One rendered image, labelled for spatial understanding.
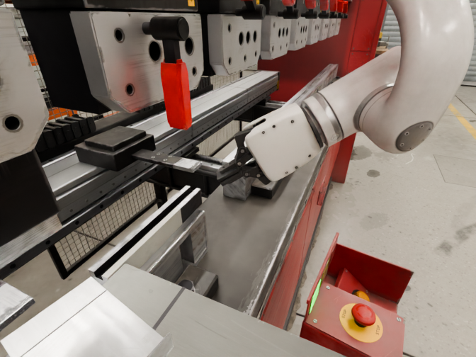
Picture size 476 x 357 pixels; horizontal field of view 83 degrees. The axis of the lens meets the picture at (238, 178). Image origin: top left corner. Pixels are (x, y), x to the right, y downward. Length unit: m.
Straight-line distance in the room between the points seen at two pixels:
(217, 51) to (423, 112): 0.27
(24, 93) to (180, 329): 0.22
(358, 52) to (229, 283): 1.96
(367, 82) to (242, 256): 0.34
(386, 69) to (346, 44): 1.78
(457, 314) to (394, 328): 1.24
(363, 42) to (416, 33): 1.85
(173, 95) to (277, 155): 0.22
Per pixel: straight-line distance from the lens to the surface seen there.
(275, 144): 0.42
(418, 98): 0.37
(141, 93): 0.28
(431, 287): 1.88
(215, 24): 0.41
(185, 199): 0.44
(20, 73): 0.21
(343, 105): 0.42
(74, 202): 0.61
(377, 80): 0.43
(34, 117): 0.22
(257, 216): 0.60
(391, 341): 0.59
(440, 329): 1.73
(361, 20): 2.21
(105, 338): 0.31
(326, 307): 0.59
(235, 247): 0.53
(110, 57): 0.25
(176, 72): 0.26
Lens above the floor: 1.25
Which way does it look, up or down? 31 degrees down
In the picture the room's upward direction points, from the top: straight up
